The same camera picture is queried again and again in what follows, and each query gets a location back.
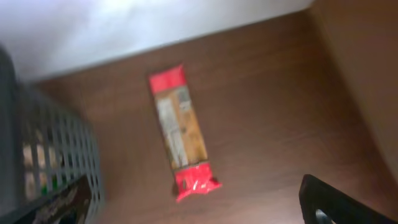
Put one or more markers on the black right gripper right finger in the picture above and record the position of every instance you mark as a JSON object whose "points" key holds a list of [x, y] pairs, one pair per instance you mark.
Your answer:
{"points": [[322, 203]]}

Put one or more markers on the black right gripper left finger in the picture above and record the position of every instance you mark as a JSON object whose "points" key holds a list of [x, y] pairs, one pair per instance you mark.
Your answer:
{"points": [[69, 204]]}

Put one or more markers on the beige clear snack bag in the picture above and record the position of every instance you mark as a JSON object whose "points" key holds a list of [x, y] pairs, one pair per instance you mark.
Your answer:
{"points": [[36, 160]]}

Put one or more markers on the grey plastic lattice basket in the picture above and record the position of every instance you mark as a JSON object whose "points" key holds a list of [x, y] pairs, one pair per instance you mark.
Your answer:
{"points": [[24, 110]]}

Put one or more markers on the red brown biscuit packet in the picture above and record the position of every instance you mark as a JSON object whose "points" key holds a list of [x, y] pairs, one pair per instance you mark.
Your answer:
{"points": [[182, 135]]}

